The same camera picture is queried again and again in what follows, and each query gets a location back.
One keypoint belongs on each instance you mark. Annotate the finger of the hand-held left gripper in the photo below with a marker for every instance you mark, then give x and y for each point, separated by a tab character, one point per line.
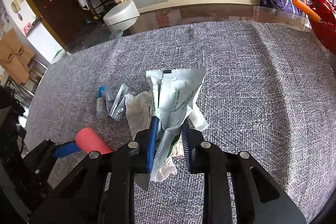
65	149

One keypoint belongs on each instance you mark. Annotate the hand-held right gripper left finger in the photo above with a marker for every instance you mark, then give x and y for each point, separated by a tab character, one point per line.
153	140

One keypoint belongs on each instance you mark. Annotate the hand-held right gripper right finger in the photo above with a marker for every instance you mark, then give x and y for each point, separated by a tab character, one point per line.
185	145

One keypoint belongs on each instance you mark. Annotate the pink cylinder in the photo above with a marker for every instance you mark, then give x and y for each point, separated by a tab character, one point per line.
90	140

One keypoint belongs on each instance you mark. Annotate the white green plastic packet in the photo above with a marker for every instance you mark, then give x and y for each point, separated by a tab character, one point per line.
178	98

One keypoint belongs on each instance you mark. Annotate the small white tube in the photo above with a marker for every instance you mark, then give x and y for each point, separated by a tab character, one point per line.
199	120

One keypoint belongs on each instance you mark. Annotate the white crumpled tissue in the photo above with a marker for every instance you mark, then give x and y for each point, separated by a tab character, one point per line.
136	113

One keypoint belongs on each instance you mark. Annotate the silver blister strip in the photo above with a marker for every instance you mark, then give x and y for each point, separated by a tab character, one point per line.
118	103

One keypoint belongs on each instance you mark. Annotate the small blue-capped bottle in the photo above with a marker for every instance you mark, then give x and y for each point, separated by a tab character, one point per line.
101	106

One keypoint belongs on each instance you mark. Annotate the grey woven table mat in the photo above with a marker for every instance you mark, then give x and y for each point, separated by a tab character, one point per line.
302	108
210	56

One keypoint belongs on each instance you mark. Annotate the tan hanging coat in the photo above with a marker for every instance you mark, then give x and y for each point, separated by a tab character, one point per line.
15	56

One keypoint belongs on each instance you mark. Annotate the white board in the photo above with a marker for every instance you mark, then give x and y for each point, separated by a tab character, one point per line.
44	43

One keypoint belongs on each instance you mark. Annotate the white round stool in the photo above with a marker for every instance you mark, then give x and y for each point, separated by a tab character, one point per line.
120	16

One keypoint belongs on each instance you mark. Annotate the pink toy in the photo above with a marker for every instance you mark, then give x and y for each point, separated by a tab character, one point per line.
28	27

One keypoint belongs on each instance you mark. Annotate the brown wooden door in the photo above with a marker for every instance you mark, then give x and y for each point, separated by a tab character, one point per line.
52	16

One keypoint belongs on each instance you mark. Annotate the orange stick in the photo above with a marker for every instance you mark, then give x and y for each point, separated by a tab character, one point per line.
307	10

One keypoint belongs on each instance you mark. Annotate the red plastic basket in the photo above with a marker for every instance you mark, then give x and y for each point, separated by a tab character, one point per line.
325	27

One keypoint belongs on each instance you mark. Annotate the yellow wall intercom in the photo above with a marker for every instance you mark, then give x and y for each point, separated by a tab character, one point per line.
16	6

